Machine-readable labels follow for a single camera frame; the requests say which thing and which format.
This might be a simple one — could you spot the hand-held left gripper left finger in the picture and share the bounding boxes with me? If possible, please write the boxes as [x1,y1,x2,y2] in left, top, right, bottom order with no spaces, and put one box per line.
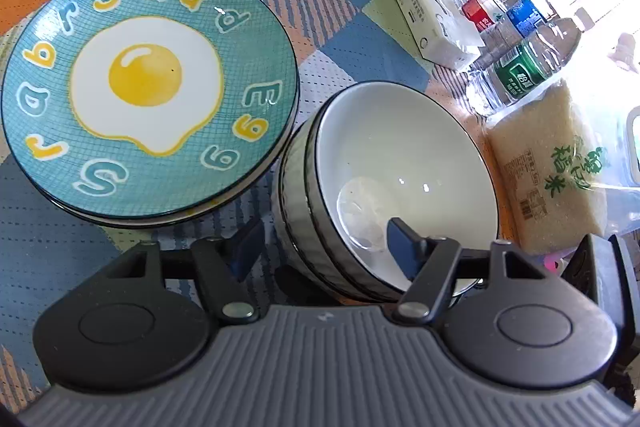
[107,217,266,325]

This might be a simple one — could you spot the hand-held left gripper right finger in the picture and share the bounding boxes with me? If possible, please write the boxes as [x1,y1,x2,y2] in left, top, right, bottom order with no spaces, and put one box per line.
[387,217,551,324]

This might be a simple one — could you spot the white plate with sun print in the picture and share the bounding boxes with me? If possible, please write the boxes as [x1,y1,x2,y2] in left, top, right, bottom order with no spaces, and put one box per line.
[35,77,302,229]

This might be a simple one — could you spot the teal fried egg plate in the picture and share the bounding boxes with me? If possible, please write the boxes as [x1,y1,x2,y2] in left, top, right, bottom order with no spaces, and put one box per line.
[0,0,300,218]

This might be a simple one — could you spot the bag of rice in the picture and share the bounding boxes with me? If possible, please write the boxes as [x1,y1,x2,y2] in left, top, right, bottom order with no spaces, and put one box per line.
[484,78,609,256]

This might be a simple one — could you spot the clear plastic container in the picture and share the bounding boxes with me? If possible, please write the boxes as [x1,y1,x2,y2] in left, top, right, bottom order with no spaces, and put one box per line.
[622,106,640,186]

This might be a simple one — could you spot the green label water bottle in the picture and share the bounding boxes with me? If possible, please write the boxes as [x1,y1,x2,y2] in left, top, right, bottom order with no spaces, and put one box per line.
[465,14,583,116]

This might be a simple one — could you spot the white tissue pack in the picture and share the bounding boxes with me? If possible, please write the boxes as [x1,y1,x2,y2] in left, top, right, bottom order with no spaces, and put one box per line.
[395,0,483,72]

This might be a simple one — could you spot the red label water bottle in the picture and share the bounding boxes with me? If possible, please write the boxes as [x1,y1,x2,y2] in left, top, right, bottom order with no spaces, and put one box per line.
[452,0,528,52]

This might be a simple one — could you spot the blue label water bottle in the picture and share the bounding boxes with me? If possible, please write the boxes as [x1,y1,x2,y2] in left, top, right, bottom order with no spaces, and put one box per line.
[477,0,548,70]

